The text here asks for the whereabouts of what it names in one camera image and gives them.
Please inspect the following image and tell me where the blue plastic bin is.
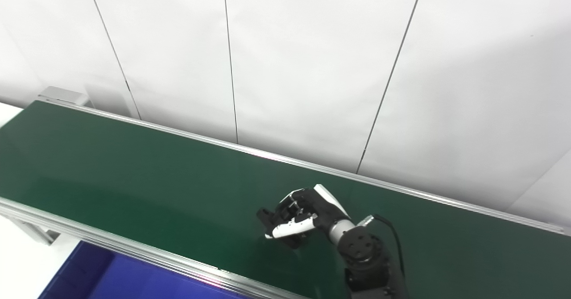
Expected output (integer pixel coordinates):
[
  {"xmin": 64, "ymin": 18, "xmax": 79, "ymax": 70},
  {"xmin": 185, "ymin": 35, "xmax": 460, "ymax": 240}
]
[{"xmin": 37, "ymin": 240, "xmax": 252, "ymax": 299}]

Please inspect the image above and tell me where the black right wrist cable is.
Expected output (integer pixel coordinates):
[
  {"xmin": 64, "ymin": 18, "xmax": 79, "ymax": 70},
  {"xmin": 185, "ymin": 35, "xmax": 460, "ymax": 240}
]
[{"xmin": 358, "ymin": 214, "xmax": 407, "ymax": 286}]

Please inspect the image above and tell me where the aluminium conveyor leg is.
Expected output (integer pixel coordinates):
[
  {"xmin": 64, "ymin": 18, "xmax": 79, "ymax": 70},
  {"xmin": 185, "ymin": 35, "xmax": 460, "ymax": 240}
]
[{"xmin": 0, "ymin": 216, "xmax": 61, "ymax": 246}]

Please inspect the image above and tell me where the black oblong part with holes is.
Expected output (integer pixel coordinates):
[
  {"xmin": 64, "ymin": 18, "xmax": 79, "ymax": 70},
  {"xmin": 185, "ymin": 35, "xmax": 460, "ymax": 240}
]
[{"xmin": 257, "ymin": 200, "xmax": 309, "ymax": 249}]

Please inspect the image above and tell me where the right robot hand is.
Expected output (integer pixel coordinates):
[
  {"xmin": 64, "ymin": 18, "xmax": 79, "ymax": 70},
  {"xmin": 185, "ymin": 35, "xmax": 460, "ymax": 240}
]
[{"xmin": 264, "ymin": 184, "xmax": 354, "ymax": 249}]

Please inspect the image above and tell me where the green conveyor belt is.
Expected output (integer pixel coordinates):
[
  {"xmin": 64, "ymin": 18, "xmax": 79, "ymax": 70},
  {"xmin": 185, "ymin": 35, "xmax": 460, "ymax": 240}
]
[
  {"xmin": 0, "ymin": 86, "xmax": 571, "ymax": 299},
  {"xmin": 0, "ymin": 101, "xmax": 571, "ymax": 299}
]

